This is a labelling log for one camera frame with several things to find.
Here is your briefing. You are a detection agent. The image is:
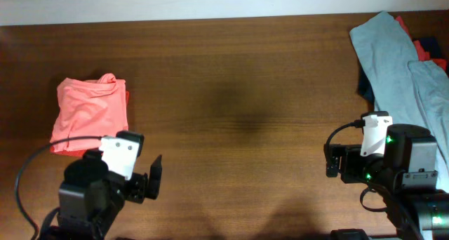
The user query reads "grey t-shirt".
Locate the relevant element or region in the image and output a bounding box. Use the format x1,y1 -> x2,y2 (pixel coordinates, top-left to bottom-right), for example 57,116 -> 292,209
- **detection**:
349,12 -> 448,191

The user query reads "red garment in pile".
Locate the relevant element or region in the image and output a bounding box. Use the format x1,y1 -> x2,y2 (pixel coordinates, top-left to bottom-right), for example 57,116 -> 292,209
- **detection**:
395,16 -> 448,72

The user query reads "salmon pink printed t-shirt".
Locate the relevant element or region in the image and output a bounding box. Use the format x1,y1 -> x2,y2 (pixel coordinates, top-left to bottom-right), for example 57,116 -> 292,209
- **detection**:
51,73 -> 129,142

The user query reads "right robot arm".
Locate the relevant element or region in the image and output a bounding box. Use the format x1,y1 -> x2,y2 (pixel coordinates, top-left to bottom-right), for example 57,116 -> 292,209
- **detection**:
323,124 -> 448,239

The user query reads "folded red printed t-shirt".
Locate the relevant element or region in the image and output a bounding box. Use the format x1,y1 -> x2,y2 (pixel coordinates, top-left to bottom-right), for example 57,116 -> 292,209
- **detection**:
50,91 -> 130,157

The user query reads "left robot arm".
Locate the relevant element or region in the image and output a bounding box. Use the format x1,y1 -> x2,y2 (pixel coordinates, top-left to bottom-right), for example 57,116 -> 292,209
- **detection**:
39,150 -> 163,239

